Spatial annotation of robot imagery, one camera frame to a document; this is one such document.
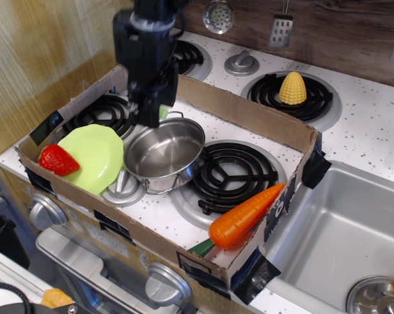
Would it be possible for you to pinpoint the yellow toy corn cob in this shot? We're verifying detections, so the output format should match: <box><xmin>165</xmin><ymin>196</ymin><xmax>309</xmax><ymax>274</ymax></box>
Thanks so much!
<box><xmin>278</xmin><ymin>71</ymin><xmax>307</xmax><ymax>105</ymax></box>

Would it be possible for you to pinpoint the light green toy broccoli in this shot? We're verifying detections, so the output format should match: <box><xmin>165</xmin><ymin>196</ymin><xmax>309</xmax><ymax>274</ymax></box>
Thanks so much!
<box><xmin>159</xmin><ymin>105</ymin><xmax>169</xmax><ymax>120</ymax></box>

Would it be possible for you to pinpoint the orange toy carrot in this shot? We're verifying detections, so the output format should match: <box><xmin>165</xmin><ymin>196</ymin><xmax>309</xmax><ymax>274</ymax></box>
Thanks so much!
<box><xmin>208</xmin><ymin>183</ymin><xmax>285</xmax><ymax>249</ymax></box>

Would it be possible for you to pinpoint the light green plastic plate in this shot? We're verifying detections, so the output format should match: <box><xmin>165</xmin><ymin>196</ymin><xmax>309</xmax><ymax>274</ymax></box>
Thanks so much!
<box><xmin>58</xmin><ymin>124</ymin><xmax>123</xmax><ymax>195</ymax></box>

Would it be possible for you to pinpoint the silver oven door handle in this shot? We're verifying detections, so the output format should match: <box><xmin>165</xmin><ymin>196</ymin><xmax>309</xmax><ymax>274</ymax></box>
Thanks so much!
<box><xmin>36</xmin><ymin>228</ymin><xmax>161</xmax><ymax>313</ymax></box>

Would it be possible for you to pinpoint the orange cloth scrap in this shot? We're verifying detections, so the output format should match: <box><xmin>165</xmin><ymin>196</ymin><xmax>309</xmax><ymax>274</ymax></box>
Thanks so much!
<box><xmin>40</xmin><ymin>288</ymin><xmax>73</xmax><ymax>309</ymax></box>

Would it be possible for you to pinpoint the front right black burner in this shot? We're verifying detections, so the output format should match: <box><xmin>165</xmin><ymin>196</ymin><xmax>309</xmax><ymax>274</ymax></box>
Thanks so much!
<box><xmin>170</xmin><ymin>140</ymin><xmax>288</xmax><ymax>232</ymax></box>

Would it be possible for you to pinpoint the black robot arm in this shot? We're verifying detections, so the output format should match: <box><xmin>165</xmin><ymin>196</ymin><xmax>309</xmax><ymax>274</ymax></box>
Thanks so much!
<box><xmin>112</xmin><ymin>1</ymin><xmax>189</xmax><ymax>128</ymax></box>

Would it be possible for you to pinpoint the hanging metal strainer spoon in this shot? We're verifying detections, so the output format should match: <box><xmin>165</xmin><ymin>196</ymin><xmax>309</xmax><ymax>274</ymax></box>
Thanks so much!
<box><xmin>203</xmin><ymin>1</ymin><xmax>235</xmax><ymax>35</ymax></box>

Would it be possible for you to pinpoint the silver toy sink basin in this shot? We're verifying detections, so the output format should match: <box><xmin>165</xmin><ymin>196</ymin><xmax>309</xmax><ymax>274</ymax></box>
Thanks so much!
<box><xmin>251</xmin><ymin>161</ymin><xmax>394</xmax><ymax>313</ymax></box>

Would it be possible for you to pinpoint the brown cardboard fence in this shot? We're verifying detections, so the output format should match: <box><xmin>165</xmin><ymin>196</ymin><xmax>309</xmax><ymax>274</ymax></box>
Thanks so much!
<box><xmin>14</xmin><ymin>60</ymin><xmax>332</xmax><ymax>305</ymax></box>

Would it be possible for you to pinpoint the hanging metal slotted spatula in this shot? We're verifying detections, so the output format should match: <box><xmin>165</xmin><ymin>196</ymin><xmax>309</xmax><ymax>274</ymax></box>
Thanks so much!
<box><xmin>268</xmin><ymin>1</ymin><xmax>293</xmax><ymax>48</ymax></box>

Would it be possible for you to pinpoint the black cable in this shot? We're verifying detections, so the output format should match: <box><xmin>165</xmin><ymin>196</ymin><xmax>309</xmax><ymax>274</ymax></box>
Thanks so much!
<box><xmin>0</xmin><ymin>281</ymin><xmax>33</xmax><ymax>314</ymax></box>

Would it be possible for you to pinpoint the grey back stovetop knob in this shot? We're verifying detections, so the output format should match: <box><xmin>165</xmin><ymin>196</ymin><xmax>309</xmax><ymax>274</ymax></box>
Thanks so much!
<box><xmin>224</xmin><ymin>50</ymin><xmax>260</xmax><ymax>77</ymax></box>

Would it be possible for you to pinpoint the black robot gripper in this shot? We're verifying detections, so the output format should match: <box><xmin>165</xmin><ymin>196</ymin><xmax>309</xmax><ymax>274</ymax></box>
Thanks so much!
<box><xmin>112</xmin><ymin>10</ymin><xmax>179</xmax><ymax>128</ymax></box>

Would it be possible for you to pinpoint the grey oven knob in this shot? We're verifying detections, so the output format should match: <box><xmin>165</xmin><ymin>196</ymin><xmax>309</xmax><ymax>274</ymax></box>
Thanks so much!
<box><xmin>145</xmin><ymin>262</ymin><xmax>192</xmax><ymax>307</ymax></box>
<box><xmin>29</xmin><ymin>193</ymin><xmax>68</xmax><ymax>231</ymax></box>

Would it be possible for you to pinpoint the grey left oven knob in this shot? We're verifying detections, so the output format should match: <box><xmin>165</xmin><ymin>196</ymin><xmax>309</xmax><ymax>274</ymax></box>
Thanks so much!
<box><xmin>29</xmin><ymin>193</ymin><xmax>68</xmax><ymax>231</ymax></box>

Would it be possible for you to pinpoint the red toy strawberry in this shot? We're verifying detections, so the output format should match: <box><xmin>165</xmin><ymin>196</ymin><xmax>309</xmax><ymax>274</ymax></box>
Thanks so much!
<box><xmin>38</xmin><ymin>144</ymin><xmax>80</xmax><ymax>177</ymax></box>

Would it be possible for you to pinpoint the back right black burner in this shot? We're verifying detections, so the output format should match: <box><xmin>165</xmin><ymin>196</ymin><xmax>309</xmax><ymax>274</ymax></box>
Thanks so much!
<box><xmin>242</xmin><ymin>71</ymin><xmax>342</xmax><ymax>132</ymax></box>

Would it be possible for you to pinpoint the silver sink drain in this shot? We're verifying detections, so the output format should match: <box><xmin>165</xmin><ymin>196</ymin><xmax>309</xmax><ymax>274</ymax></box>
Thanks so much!
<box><xmin>345</xmin><ymin>276</ymin><xmax>394</xmax><ymax>313</ymax></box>

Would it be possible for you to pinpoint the grey stovetop knob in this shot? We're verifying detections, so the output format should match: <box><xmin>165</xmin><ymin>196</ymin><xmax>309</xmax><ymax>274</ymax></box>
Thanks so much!
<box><xmin>101</xmin><ymin>169</ymin><xmax>145</xmax><ymax>207</ymax></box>
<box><xmin>224</xmin><ymin>50</ymin><xmax>260</xmax><ymax>77</ymax></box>

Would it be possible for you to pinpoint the front left black burner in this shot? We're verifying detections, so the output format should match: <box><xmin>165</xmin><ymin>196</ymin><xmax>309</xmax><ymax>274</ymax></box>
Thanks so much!
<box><xmin>56</xmin><ymin>94</ymin><xmax>140</xmax><ymax>156</ymax></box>

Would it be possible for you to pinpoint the grey front stovetop knob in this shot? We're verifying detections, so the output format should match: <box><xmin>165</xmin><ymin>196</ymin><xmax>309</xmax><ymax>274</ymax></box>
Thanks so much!
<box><xmin>101</xmin><ymin>169</ymin><xmax>145</xmax><ymax>207</ymax></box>

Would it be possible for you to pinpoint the small steel pan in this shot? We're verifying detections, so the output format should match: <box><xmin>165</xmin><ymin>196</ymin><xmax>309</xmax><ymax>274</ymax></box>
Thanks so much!
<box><xmin>123</xmin><ymin>116</ymin><xmax>205</xmax><ymax>195</ymax></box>

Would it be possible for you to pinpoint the grey right oven knob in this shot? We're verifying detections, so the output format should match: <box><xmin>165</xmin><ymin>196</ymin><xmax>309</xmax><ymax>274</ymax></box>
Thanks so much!
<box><xmin>145</xmin><ymin>262</ymin><xmax>192</xmax><ymax>307</ymax></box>

